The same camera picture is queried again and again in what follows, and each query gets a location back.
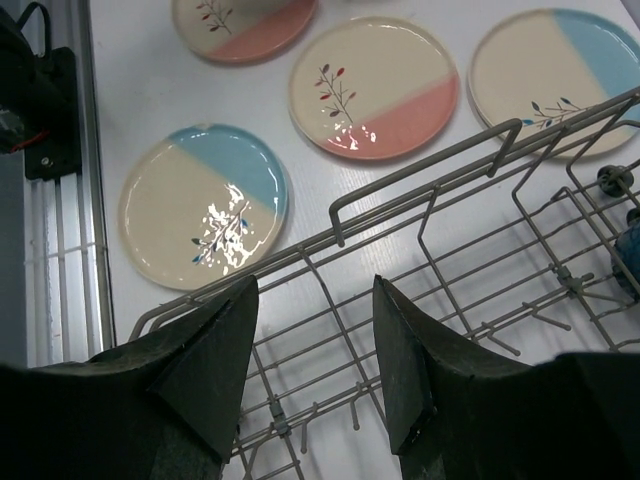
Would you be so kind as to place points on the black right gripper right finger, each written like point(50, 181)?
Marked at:
point(455, 410)

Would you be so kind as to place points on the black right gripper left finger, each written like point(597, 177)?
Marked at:
point(164, 406)

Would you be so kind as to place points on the dark blue mug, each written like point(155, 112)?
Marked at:
point(627, 248)

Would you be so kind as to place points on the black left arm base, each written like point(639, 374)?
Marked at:
point(39, 100)

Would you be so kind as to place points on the blue cream plate near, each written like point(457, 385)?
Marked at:
point(204, 203)

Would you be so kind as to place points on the blue cream plate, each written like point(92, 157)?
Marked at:
point(547, 66)
point(204, 203)

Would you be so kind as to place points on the pink cream plate middle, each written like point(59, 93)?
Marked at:
point(373, 88)

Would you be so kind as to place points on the pink cream plate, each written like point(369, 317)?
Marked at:
point(233, 32)
point(373, 88)

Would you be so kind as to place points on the blue cream plate far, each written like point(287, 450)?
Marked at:
point(547, 66)

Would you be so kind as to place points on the pink cream plate left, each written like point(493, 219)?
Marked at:
point(233, 32)

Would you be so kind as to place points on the aluminium mounting rail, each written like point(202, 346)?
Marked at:
point(68, 293)

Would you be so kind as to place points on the grey wire dish rack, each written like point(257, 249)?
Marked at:
point(508, 241)

